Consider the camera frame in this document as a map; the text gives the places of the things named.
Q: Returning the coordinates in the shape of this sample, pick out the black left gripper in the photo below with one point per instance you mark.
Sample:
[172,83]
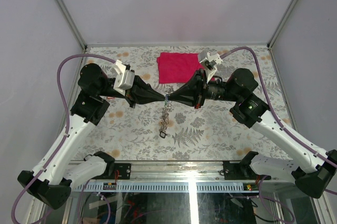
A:
[142,93]

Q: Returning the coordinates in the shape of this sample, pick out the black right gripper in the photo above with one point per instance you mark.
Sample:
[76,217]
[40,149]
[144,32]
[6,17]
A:
[194,93]

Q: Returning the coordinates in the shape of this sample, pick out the grey disc with key rings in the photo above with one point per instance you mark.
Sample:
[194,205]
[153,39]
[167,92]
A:
[165,113]

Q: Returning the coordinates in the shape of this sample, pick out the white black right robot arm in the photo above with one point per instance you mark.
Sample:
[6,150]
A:
[310,168]

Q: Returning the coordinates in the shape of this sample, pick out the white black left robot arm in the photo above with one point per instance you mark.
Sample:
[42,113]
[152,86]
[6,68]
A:
[50,181]

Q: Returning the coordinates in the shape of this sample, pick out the red folded cloth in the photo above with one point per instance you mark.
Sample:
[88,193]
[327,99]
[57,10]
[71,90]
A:
[177,67]

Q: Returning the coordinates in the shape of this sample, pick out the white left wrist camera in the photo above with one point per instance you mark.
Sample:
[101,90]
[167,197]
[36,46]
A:
[124,79]

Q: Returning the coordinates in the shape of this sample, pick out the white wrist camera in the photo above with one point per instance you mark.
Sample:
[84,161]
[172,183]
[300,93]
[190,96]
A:
[209,63]
[124,79]

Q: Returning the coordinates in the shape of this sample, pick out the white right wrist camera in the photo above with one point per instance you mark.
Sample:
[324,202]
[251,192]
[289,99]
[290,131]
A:
[209,63]

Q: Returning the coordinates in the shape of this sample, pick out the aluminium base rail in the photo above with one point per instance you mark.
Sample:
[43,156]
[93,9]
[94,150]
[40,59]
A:
[180,171]

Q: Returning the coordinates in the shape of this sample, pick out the white slotted cable duct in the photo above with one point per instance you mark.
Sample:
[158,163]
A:
[127,186]

